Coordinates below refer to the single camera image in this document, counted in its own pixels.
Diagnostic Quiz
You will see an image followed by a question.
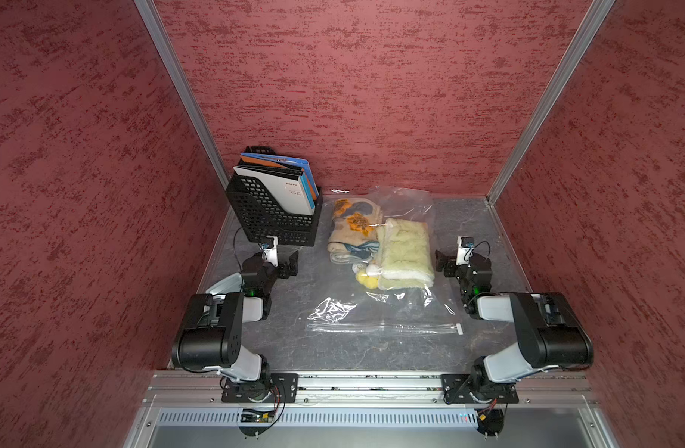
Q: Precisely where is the green white fluffy blanket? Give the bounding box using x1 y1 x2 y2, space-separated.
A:
377 218 435 290

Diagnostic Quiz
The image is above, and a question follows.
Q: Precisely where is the clear plastic vacuum bag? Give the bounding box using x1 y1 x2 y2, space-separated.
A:
306 187 463 336

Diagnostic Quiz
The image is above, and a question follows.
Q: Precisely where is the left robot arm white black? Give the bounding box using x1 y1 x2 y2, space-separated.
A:
171 250 299 404

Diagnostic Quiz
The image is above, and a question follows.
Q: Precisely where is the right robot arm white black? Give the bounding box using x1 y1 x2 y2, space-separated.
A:
435 251 594 409

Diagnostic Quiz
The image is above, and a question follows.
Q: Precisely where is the beige orange blue patterned blanket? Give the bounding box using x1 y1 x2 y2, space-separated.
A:
327 197 383 264

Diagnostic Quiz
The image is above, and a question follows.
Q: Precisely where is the black mesh file holder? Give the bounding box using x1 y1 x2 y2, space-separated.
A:
226 146 322 246

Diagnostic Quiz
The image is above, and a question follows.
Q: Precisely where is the white booklet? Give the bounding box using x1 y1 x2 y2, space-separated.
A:
234 166 314 216

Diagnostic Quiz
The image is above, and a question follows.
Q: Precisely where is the blue folder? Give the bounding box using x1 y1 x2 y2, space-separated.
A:
241 152 319 201

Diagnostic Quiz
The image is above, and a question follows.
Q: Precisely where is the orange folder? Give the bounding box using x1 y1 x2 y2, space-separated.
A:
239 157 300 170

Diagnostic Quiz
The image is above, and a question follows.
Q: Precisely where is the left corner aluminium profile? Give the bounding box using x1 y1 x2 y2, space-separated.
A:
134 0 229 188

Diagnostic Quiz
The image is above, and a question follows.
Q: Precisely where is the corner aluminium profile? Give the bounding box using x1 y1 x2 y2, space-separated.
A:
134 0 229 188
486 0 615 206

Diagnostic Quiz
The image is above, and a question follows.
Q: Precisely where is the right corner aluminium profile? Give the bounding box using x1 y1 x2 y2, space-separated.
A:
486 0 615 206

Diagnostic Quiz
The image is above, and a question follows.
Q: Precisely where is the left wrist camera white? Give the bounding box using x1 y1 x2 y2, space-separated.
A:
260 235 279 267

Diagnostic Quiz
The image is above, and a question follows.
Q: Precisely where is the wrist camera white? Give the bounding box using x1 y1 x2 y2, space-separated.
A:
456 236 475 266
260 235 279 267

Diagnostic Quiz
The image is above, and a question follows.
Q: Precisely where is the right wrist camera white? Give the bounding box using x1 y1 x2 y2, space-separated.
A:
456 236 475 266

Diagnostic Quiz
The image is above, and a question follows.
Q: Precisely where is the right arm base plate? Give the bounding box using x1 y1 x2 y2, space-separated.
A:
441 373 519 406

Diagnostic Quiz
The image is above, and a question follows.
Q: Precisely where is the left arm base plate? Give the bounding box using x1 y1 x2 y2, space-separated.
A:
221 373 300 404

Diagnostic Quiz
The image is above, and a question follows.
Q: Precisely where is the aluminium front rail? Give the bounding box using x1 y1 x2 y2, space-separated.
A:
143 371 600 409

